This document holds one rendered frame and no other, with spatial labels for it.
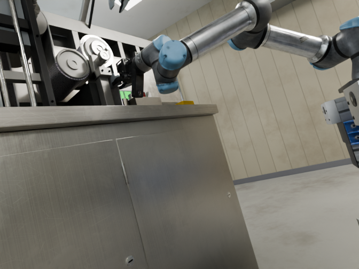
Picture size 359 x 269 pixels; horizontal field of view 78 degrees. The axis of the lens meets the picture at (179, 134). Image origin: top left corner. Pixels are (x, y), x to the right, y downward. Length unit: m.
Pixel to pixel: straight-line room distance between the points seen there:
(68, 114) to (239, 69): 3.43
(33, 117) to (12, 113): 0.03
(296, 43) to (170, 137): 0.65
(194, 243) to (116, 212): 0.30
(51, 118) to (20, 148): 0.08
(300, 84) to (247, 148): 1.20
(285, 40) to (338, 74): 2.70
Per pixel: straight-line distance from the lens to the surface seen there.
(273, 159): 3.68
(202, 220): 0.80
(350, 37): 1.11
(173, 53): 0.65
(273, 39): 1.03
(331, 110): 1.03
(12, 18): 0.84
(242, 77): 3.77
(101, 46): 1.07
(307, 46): 1.11
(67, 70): 0.95
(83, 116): 0.55
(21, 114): 0.51
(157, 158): 0.68
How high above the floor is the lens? 0.73
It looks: 5 degrees up
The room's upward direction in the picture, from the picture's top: 16 degrees counter-clockwise
